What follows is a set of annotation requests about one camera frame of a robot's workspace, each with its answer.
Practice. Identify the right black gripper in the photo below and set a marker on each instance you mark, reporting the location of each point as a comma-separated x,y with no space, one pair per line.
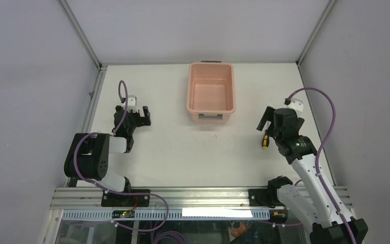
268,115

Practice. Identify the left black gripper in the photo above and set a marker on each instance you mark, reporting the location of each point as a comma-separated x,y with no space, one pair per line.
144,121

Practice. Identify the yellow black screwdriver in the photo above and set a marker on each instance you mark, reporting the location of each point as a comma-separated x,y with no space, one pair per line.
266,140

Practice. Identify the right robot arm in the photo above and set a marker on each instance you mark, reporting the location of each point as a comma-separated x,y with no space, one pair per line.
324,215

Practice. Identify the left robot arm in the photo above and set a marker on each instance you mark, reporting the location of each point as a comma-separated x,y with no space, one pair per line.
88,155

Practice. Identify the pink plastic bin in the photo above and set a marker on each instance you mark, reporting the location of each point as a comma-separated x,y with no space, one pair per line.
211,95

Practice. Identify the orange object under table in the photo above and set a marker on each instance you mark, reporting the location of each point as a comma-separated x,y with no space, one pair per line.
237,228

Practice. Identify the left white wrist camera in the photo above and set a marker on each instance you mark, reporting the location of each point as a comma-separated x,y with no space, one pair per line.
130,103

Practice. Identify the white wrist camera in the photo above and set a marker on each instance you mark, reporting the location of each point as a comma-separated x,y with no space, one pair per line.
295,104
130,103

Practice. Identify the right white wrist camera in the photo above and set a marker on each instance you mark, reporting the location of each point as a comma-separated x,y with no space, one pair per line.
295,104

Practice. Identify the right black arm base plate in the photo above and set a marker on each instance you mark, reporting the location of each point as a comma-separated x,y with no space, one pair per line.
264,197

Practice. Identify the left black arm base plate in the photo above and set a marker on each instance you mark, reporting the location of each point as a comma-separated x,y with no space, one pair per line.
115,200

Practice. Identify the aluminium mounting rail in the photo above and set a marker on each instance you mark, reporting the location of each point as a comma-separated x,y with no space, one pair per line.
174,197

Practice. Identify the white slotted cable duct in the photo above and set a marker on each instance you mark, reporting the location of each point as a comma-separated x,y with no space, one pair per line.
185,214

